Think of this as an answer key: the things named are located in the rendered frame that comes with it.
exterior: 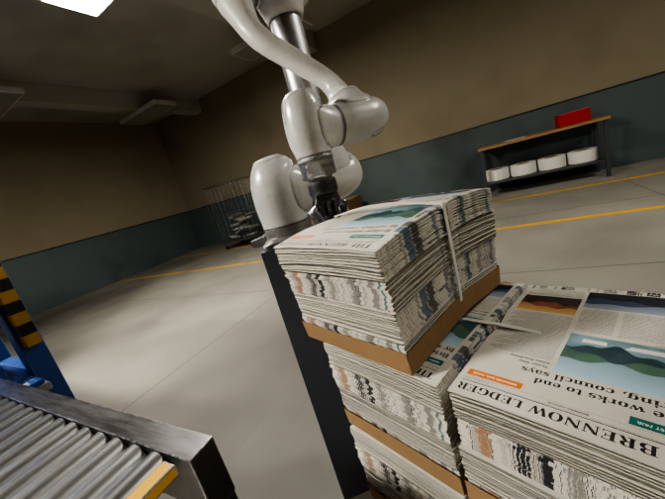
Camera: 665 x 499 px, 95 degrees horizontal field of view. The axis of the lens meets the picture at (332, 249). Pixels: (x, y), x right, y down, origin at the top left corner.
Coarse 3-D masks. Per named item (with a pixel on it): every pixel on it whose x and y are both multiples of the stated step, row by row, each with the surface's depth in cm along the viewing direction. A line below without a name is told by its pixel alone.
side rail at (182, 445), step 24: (0, 384) 104; (48, 408) 78; (72, 408) 75; (96, 408) 72; (96, 432) 65; (120, 432) 61; (144, 432) 59; (168, 432) 57; (192, 432) 55; (168, 456) 52; (192, 456) 50; (216, 456) 53; (192, 480) 51; (216, 480) 52
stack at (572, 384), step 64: (512, 320) 57; (576, 320) 52; (640, 320) 48; (384, 384) 57; (448, 384) 49; (512, 384) 43; (576, 384) 40; (640, 384) 37; (384, 448) 65; (448, 448) 50; (512, 448) 41; (576, 448) 34; (640, 448) 31
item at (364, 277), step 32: (320, 224) 71; (352, 224) 60; (384, 224) 52; (416, 224) 49; (288, 256) 61; (320, 256) 53; (352, 256) 46; (384, 256) 44; (416, 256) 49; (320, 288) 59; (352, 288) 52; (384, 288) 45; (416, 288) 49; (320, 320) 64; (352, 320) 55; (384, 320) 49; (416, 320) 50
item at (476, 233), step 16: (448, 192) 69; (464, 192) 62; (480, 192) 63; (368, 208) 73; (464, 208) 59; (480, 208) 63; (464, 224) 59; (480, 224) 63; (464, 240) 59; (480, 240) 63; (464, 256) 60; (480, 256) 64; (496, 256) 69; (464, 272) 60; (480, 272) 64
